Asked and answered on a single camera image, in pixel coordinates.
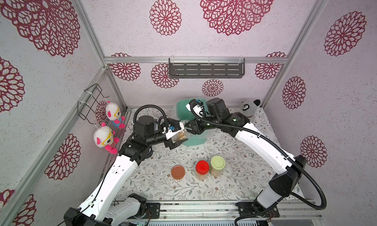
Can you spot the aluminium rail frame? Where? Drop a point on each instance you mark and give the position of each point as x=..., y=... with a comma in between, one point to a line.
x=293, y=209

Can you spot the red lidded peanut jar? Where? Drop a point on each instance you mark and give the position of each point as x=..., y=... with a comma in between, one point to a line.
x=201, y=170

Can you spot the pink white plush doll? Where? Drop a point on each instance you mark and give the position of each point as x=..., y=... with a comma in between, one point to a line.
x=113, y=113
x=104, y=138

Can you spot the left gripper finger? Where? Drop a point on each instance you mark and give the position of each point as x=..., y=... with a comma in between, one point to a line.
x=176, y=126
x=177, y=143

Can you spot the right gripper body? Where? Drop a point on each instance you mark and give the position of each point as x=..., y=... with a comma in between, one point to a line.
x=196, y=128

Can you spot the upper pink white plush doll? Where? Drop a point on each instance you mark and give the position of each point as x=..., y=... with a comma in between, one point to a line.
x=113, y=113

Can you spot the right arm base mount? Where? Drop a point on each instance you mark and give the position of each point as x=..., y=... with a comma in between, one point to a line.
x=253, y=209

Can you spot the grey plush dog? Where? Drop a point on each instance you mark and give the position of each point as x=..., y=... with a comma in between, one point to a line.
x=249, y=107

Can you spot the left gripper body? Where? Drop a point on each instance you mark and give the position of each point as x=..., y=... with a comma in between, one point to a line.
x=168, y=142

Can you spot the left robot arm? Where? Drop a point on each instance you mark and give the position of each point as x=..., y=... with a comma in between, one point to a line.
x=97, y=209

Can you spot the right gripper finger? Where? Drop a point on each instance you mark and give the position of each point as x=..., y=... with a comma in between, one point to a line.
x=191, y=131
x=190, y=124

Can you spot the glass jar of peanuts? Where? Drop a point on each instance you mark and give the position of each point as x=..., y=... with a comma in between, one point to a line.
x=181, y=135

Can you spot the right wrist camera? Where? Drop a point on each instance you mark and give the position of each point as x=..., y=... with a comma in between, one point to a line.
x=198, y=108

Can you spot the lower pink white plush doll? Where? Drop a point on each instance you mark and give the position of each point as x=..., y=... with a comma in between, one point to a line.
x=104, y=138

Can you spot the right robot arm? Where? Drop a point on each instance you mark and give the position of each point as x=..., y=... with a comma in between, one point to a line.
x=217, y=115

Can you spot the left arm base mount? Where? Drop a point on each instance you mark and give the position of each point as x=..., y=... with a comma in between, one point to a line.
x=146, y=209

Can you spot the brown jar lid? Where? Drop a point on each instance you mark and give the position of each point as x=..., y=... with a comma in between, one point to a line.
x=178, y=172

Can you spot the black wire basket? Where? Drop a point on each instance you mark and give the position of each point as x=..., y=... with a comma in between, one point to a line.
x=92, y=109

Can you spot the grey wall shelf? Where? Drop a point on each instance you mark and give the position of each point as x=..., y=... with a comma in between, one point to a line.
x=194, y=70

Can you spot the green lidded peanut jar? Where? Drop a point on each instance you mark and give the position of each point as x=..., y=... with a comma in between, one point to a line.
x=217, y=166

